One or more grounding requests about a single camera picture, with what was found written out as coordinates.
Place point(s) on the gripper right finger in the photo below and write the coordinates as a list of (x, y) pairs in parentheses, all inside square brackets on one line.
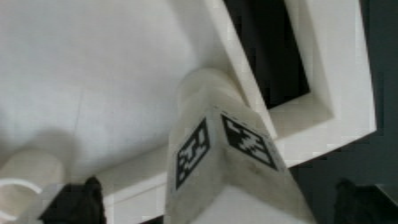
[(367, 203)]

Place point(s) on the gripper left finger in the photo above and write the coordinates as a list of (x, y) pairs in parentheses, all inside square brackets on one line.
[(78, 206)]

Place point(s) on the white table leg with tag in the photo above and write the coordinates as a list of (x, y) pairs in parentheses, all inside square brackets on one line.
[(230, 183)]

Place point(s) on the white square tabletop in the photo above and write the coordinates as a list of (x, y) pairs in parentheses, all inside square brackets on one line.
[(95, 57)]

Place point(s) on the white right fence rail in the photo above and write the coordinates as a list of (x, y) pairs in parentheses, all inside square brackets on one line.
[(328, 118)]

